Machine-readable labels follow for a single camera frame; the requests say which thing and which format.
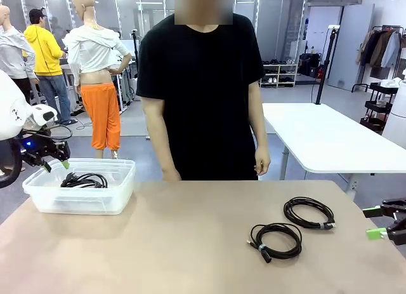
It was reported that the clear plastic storage bin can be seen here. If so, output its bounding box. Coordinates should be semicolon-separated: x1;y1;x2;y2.
22;158;136;215

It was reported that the black trolley cart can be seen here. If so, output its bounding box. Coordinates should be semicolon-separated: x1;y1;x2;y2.
360;81;399;133

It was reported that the person's left hand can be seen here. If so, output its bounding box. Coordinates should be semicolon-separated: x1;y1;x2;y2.
254;144;272;176

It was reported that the person in yellow hoodie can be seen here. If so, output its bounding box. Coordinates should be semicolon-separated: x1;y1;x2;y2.
23;8;73;126

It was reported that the black camera tripod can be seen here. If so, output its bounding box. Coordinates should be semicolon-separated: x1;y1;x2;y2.
131;29;143;82

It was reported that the person's left forearm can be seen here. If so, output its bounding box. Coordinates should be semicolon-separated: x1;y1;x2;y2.
249;81;269;149

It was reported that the white shoe rack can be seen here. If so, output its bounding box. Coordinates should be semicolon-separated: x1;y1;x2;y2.
259;63;299;88

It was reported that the thick black power cable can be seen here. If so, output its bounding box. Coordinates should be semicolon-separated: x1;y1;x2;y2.
71;173;109;189

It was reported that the grey partition panel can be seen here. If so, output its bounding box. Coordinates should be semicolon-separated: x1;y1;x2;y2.
326;3;376;92

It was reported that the white cloth bundle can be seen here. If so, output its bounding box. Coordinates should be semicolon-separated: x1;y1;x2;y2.
379;77;403;88

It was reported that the person in black T-shirt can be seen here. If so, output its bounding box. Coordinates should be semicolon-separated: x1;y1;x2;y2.
136;0;266;181

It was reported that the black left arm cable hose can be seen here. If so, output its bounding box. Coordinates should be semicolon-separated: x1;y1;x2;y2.
0;138;23;189

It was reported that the mannequin with orange trousers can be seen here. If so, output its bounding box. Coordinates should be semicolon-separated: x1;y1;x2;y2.
67;0;133;160

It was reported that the black stand with white head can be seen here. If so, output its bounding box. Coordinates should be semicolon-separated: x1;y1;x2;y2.
315;24;341;106

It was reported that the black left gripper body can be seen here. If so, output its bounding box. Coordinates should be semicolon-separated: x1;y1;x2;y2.
20;133;70;166

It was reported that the mannequin in grey hoodie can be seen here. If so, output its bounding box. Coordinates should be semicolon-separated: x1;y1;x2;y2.
0;4;36;104

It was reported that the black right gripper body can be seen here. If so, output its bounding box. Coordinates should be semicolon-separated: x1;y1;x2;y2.
396;198;406;246

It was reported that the person's right forearm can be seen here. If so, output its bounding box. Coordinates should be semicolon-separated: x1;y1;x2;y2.
141;97;178;174

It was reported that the black suitcase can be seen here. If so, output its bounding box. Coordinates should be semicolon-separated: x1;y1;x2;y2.
299;52;321;78

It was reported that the thin black left gripper cable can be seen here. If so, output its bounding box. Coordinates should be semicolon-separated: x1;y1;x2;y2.
44;124;73;142

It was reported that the large white table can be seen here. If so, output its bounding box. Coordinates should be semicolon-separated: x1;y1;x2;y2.
261;102;406;193

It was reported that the person's right hand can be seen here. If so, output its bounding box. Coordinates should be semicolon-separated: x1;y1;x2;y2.
161;166;182;182

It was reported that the black braided cable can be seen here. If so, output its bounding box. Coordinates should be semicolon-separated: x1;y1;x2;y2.
246;223;303;264
283;197;337;233

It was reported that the clothes rack with coats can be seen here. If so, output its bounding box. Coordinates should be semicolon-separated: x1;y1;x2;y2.
351;24;406;93

